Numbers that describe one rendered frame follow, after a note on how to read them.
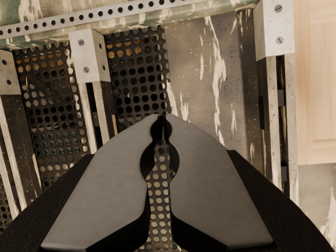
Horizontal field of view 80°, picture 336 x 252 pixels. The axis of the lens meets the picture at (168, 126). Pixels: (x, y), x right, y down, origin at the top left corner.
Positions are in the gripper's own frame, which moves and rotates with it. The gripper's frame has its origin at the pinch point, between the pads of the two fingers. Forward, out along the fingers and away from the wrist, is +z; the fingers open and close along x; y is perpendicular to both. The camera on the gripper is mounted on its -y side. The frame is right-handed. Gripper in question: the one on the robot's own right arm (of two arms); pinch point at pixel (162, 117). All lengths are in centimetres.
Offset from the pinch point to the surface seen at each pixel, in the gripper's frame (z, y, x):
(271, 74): 34.0, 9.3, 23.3
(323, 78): 37, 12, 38
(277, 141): 27.6, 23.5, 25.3
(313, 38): 41, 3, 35
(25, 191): 29, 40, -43
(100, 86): 37.6, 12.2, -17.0
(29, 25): 47, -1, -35
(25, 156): 36, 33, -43
